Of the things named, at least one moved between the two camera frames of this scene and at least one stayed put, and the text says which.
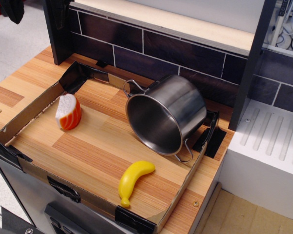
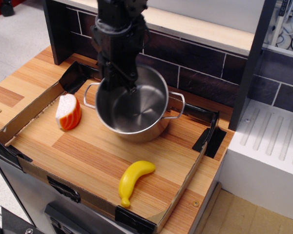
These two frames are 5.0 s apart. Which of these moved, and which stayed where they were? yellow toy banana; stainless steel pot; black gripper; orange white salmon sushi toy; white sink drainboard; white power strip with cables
Moved: black gripper; stainless steel pot
Stayed: white power strip with cables; white sink drainboard; orange white salmon sushi toy; yellow toy banana
